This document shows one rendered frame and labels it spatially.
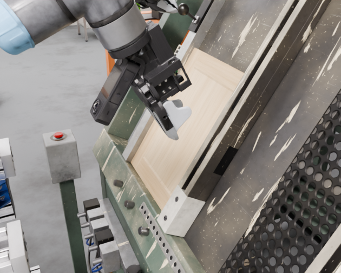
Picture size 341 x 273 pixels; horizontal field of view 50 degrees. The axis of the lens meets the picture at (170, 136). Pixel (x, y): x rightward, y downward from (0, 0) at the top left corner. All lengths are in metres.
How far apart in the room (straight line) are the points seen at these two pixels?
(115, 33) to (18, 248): 0.61
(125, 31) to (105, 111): 0.13
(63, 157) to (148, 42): 1.02
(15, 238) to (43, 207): 1.74
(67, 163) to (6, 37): 1.05
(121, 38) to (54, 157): 1.04
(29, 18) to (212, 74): 0.75
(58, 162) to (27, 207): 1.26
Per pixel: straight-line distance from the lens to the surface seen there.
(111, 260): 1.26
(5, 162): 1.37
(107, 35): 0.55
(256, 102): 0.97
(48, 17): 0.53
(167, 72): 0.58
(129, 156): 1.39
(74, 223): 1.77
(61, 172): 1.57
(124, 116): 1.58
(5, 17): 0.54
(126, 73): 0.58
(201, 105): 1.16
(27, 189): 2.95
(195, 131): 1.14
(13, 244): 0.99
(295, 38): 0.98
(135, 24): 0.55
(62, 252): 2.37
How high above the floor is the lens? 1.63
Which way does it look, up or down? 28 degrees down
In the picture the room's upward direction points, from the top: straight up
